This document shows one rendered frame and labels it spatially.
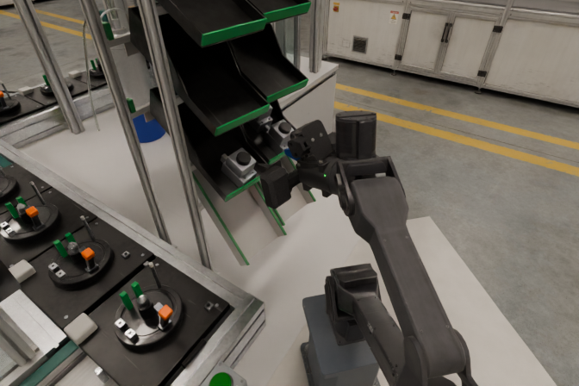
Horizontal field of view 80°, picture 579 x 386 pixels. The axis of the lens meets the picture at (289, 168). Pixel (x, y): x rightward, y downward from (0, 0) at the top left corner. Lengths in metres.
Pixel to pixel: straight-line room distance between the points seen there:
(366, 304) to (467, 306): 0.54
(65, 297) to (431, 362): 0.80
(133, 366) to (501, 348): 0.81
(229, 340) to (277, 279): 0.26
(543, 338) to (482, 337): 1.24
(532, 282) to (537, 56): 2.58
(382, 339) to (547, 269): 2.12
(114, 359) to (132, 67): 1.03
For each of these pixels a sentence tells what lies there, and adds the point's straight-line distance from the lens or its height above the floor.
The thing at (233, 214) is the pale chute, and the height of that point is 1.07.
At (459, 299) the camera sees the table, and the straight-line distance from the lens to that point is 1.06.
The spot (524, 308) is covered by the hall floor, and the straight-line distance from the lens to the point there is 2.31.
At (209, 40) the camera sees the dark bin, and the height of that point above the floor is 1.52.
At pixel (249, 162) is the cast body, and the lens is 0.71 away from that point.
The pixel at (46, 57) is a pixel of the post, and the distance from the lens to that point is 1.71.
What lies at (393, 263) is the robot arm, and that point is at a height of 1.37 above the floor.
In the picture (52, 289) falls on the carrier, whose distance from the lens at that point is 1.01.
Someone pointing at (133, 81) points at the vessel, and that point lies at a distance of 1.52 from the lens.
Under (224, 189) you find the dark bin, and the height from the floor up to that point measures 1.20.
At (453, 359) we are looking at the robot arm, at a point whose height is 1.35.
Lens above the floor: 1.68
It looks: 37 degrees down
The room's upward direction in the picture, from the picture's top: straight up
